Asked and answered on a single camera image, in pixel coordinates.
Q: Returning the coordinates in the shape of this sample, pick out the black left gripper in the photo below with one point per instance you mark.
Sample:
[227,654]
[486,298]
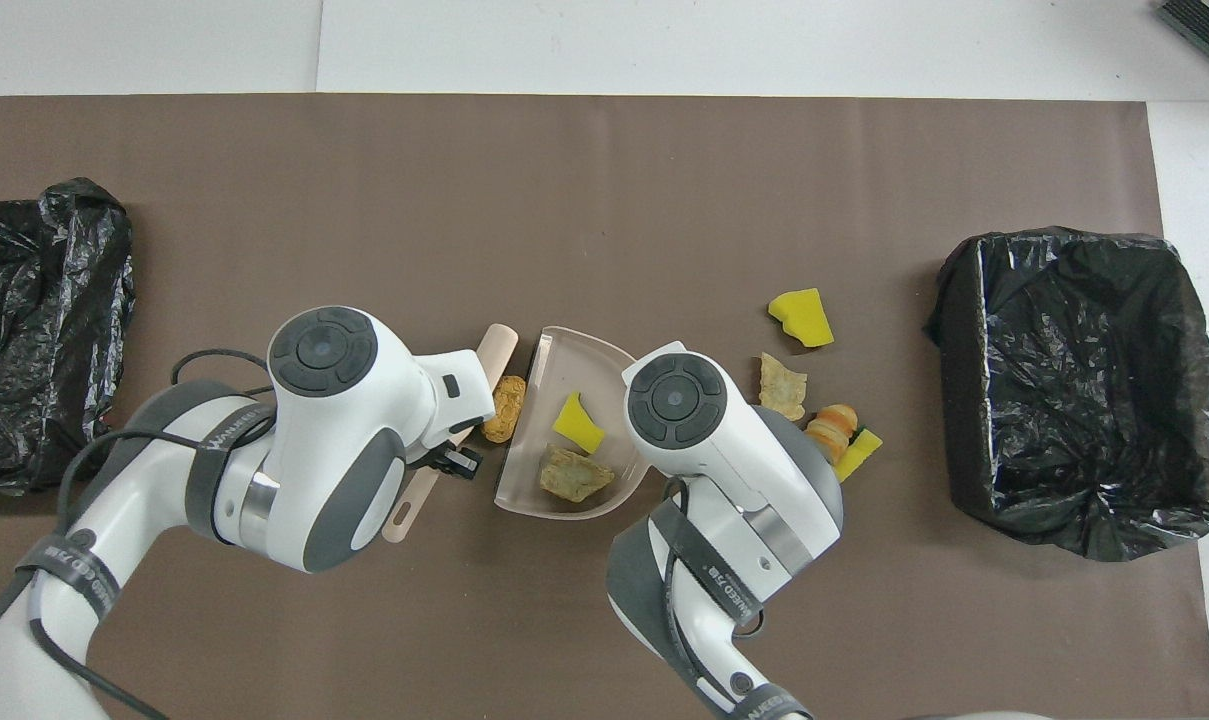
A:
[459,463]

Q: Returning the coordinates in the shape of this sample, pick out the orange bread roll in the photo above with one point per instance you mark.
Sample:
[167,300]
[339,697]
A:
[506,410]

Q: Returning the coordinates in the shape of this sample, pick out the pink plastic dustpan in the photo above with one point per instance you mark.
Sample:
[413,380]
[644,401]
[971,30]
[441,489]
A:
[549,480]

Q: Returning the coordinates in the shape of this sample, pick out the beige sponge chunk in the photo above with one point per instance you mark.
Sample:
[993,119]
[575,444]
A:
[574,475]

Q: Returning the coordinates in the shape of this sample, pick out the beige hand brush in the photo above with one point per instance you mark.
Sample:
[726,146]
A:
[499,350]

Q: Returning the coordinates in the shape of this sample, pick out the yellow sponge piece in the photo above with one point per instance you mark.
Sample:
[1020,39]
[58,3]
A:
[579,425]

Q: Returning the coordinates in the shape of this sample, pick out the small beige bread chunk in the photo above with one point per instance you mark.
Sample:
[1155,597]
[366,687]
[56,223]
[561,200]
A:
[784,388]

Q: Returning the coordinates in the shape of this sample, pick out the yellow notched sponge chunk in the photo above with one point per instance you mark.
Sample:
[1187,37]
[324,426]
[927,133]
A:
[802,318]

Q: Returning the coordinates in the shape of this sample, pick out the orange striped croissant piece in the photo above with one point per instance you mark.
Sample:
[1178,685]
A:
[832,430]

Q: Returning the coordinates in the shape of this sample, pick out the yellow green sponge strip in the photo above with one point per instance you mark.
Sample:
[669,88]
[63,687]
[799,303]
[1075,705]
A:
[859,452]

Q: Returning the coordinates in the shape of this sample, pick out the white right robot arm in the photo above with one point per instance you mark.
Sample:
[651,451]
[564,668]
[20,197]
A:
[734,450]

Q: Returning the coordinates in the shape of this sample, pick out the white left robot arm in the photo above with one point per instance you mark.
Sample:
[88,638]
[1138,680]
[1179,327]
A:
[334,440]

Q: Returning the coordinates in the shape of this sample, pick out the bin wrapped in black bag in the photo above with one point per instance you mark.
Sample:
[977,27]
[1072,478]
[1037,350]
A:
[34,330]

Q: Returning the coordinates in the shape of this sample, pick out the open bin with black bag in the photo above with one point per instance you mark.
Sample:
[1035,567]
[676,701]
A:
[1074,390]

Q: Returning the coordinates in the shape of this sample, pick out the brown paper table mat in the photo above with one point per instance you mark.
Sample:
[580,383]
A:
[564,150]

